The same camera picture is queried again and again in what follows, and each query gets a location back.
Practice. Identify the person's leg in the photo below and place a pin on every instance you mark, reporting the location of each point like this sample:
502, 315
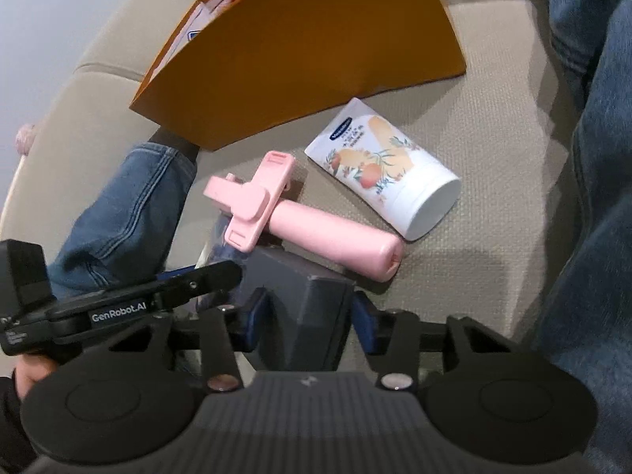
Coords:
597, 158
118, 217

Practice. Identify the person's left hand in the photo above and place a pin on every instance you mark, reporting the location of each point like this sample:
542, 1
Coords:
32, 373

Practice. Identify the white floral cream tube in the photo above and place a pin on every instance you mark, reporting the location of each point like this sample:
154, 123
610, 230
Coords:
390, 168

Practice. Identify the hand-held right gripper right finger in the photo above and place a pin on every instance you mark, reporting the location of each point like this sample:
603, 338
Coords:
365, 328

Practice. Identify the person's left foot brown sock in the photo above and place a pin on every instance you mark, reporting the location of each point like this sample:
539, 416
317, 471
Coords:
173, 142

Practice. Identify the grey box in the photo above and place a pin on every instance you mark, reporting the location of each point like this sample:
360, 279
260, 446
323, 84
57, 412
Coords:
306, 316

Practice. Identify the beige sofa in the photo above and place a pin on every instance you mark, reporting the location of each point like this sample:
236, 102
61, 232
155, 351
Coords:
493, 207

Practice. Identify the person's left leg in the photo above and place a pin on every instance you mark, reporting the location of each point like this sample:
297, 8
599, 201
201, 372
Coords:
118, 217

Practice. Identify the pink selfie stick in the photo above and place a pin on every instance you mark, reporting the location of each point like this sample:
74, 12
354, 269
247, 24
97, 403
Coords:
316, 222

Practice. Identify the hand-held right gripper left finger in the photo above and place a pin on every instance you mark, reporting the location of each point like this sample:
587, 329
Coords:
254, 321

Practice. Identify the orange cardboard box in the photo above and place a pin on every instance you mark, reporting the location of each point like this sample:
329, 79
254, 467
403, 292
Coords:
306, 49

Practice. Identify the person's right leg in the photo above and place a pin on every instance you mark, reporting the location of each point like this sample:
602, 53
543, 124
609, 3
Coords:
597, 158

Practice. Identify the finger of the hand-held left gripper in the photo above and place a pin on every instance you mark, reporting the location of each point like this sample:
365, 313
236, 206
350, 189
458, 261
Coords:
207, 277

